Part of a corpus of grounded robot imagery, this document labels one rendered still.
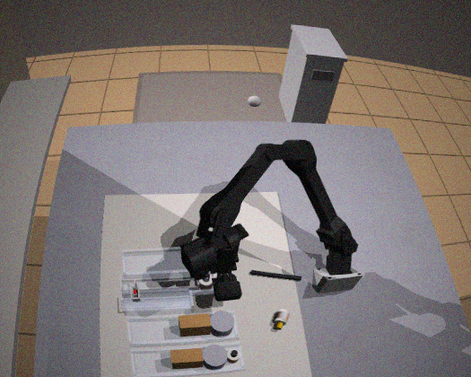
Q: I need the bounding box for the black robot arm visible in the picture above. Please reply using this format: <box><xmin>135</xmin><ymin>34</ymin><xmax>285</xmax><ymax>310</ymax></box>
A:
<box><xmin>180</xmin><ymin>139</ymin><xmax>358</xmax><ymax>280</ymax></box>

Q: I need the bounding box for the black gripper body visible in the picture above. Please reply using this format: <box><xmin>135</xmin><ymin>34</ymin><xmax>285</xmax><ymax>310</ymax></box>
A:
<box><xmin>214</xmin><ymin>254</ymin><xmax>242</xmax><ymax>302</ymax></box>

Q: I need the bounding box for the brown rectangular block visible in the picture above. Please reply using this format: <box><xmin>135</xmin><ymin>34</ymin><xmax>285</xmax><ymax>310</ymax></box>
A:
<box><xmin>179</xmin><ymin>313</ymin><xmax>211</xmax><ymax>337</ymax></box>
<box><xmin>170</xmin><ymin>348</ymin><xmax>204</xmax><ymax>370</ymax></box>

